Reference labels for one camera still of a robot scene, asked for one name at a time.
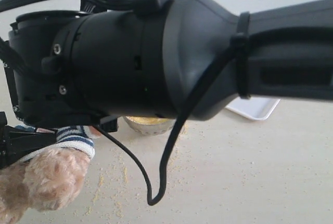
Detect white rectangular plastic tray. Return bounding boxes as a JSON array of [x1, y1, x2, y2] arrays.
[[226, 97, 280, 121]]

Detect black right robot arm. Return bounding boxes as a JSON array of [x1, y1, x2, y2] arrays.
[[1, 0, 332, 127]]

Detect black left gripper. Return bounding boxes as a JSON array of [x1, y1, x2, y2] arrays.
[[0, 112, 56, 169]]

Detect steel bowl of millet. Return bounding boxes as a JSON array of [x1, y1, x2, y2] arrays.
[[123, 116, 175, 136]]

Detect tan teddy bear striped sweater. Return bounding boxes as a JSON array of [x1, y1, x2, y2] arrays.
[[1, 124, 101, 223]]

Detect black round cable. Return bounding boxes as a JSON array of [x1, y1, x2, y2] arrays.
[[97, 33, 250, 206]]

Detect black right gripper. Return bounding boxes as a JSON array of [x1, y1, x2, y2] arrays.
[[9, 11, 172, 128]]

